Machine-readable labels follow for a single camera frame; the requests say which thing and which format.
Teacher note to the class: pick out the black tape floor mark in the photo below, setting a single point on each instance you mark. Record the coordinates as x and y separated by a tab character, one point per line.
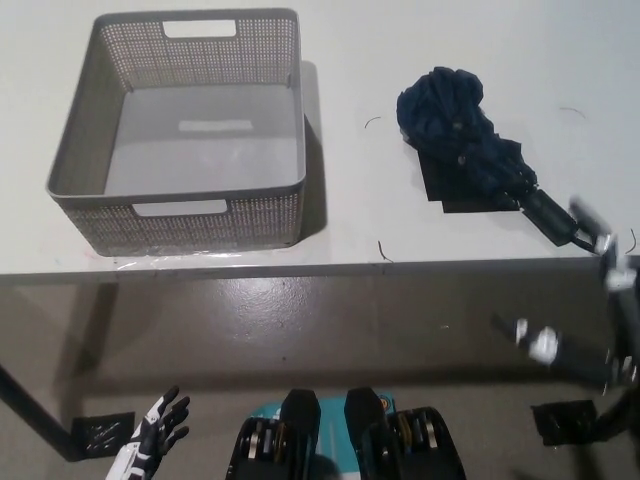
562	422
102	434

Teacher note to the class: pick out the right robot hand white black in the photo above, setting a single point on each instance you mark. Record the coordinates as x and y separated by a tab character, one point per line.
622	320

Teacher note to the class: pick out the grey perforated plastic basket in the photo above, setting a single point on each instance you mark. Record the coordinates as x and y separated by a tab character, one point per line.
80	150

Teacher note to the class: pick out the clear adhesive tape strip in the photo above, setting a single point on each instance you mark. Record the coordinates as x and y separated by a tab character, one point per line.
175	260

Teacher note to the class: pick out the black tape patch on table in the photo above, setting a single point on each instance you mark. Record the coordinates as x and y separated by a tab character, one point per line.
440	187

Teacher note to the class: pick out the navy blue umbrella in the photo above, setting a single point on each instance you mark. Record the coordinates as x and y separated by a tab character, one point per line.
445	110

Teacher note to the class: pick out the black metal table leg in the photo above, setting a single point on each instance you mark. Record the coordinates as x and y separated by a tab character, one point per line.
35	405

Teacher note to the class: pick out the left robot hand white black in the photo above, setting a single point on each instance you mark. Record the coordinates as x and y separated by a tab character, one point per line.
155	425

